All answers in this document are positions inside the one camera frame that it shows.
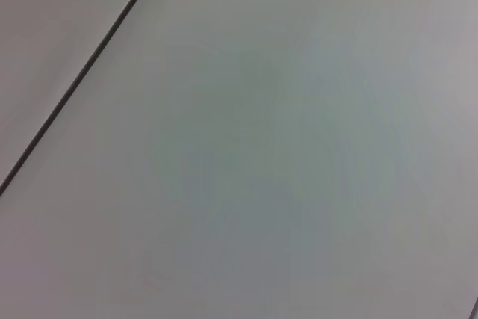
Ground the black vertical wall strip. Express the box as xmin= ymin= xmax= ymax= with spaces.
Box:
xmin=0 ymin=0 xmax=165 ymax=197

